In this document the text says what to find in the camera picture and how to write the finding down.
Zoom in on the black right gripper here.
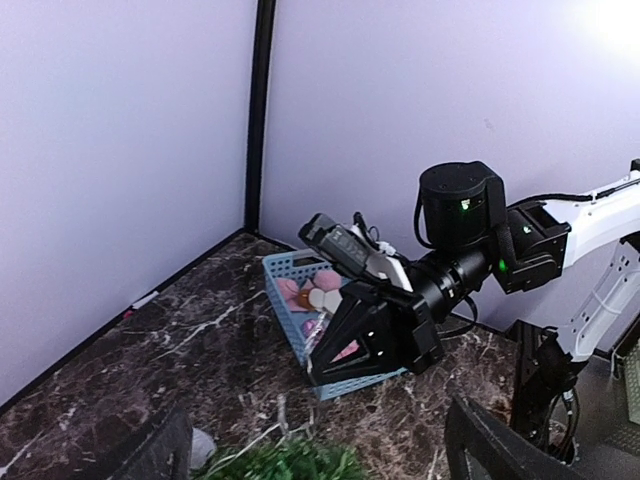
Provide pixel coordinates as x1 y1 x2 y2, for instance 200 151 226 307
314 161 571 374

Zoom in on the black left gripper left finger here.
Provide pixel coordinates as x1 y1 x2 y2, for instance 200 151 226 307
95 406 192 479

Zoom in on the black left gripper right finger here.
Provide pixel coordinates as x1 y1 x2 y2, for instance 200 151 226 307
445 396 582 480

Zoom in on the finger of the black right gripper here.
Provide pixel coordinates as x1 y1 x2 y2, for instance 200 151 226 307
305 345 408 389

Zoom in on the clear string light garland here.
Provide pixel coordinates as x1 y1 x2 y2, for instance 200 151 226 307
214 393 320 456

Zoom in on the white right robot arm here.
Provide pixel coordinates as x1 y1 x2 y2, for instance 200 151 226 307
299 161 639 463

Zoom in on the white tree pot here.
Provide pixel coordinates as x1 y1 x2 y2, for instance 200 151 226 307
189 428 217 470

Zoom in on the small green christmas tree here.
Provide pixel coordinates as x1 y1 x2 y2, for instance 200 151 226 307
190 439 369 479

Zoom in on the pink bow ornament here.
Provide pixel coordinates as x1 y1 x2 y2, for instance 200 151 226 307
276 269 343 312

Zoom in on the blue plastic basket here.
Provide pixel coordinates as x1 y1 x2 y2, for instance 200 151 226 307
262 250 406 401

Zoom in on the green storage crate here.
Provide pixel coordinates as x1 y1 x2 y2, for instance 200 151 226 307
623 343 640 425

